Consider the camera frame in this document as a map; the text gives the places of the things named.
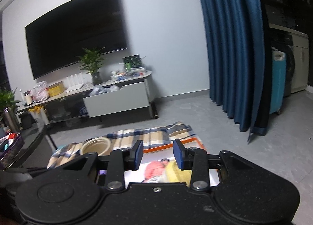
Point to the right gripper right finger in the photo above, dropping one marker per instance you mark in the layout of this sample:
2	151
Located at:
196	160

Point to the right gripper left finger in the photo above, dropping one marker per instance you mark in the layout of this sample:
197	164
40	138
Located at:
122	160

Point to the yellow knitted sock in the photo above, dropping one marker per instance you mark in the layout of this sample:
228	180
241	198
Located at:
175	175

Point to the pink fluffy sock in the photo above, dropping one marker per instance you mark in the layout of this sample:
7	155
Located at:
155	171

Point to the purple tissue pack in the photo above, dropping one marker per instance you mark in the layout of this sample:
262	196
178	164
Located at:
102	176

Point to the beige paper cup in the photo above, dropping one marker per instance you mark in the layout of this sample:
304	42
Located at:
100	145

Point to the orange rimmed white box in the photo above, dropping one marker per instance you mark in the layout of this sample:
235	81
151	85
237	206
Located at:
149	155

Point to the plaid blanket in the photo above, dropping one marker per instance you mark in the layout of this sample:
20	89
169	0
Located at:
151	137

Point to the white tv cabinet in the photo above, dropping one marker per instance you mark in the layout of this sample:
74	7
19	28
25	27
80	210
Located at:
132	93

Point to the white router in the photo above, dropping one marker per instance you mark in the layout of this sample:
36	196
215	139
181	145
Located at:
77	82

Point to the yellow cardboard box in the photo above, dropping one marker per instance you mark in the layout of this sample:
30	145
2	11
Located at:
56	89

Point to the green black box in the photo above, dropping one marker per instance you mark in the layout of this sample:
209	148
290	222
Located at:
132	62

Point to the potted bamboo plant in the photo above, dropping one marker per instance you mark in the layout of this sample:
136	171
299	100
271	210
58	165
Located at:
91	61

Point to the white plastic bag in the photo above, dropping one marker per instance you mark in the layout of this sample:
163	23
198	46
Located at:
40	92

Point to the blue suitcase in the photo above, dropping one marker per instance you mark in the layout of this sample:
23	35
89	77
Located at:
278	80

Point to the purple tin box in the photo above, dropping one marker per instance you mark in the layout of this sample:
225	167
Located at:
10	147

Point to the blue curtain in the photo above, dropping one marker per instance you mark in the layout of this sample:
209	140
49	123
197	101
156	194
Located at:
240	68

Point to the black television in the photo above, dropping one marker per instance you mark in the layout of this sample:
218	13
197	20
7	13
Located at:
58	38

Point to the white balcony cabinet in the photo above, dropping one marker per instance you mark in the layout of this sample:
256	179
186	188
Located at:
295	45

